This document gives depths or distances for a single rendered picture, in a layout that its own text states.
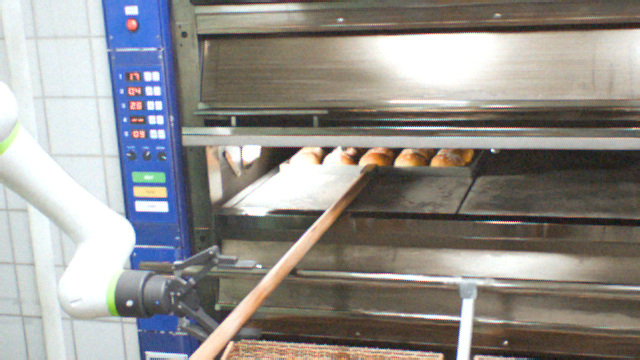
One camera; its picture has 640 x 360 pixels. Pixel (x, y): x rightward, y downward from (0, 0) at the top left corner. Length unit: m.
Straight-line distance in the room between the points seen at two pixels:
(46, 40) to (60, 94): 0.14
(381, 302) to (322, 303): 0.15
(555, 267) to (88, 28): 1.28
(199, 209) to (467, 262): 0.69
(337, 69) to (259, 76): 0.19
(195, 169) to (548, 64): 0.90
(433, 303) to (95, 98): 0.99
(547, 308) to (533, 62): 0.57
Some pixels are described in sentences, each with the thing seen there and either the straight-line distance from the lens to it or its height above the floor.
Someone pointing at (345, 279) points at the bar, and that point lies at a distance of 2.02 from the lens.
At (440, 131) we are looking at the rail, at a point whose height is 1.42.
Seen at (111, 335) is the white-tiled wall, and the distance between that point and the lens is 2.75.
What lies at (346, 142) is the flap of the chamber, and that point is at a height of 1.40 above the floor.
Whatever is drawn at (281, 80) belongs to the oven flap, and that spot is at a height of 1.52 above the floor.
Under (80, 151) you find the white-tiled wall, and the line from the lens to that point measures 2.61.
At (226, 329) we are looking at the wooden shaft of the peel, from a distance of 1.71.
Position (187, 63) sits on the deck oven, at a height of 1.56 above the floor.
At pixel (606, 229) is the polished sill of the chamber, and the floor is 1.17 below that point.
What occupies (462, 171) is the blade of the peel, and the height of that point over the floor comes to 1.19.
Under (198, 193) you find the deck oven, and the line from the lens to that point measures 2.49.
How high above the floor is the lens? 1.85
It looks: 14 degrees down
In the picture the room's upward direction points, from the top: 3 degrees counter-clockwise
